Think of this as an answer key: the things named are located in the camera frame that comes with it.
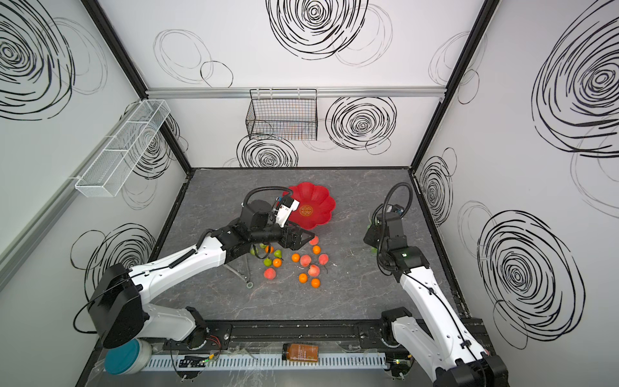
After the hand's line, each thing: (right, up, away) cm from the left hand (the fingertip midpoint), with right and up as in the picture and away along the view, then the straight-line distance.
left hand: (306, 232), depth 75 cm
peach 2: (+6, -12, +12) cm, 18 cm away
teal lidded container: (-47, -32, -12) cm, 58 cm away
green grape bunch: (+25, -10, +16) cm, 31 cm away
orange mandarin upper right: (+3, -10, +16) cm, 19 cm away
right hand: (+22, -1, +5) cm, 22 cm away
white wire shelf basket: (-60, +18, -3) cm, 63 cm away
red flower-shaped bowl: (+3, +6, +31) cm, 32 cm away
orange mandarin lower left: (-11, -13, +12) cm, 21 cm away
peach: (-1, -12, +11) cm, 17 cm away
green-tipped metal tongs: (-21, -20, +9) cm, 30 cm away
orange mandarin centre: (-5, -12, +14) cm, 19 cm away
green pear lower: (-15, -13, +12) cm, 23 cm away
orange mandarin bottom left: (-1, -18, +9) cm, 20 cm away
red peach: (-13, -16, +9) cm, 23 cm away
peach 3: (+2, -16, +9) cm, 18 cm away
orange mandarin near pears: (-11, -3, -7) cm, 13 cm away
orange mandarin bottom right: (+3, -19, +7) cm, 21 cm away
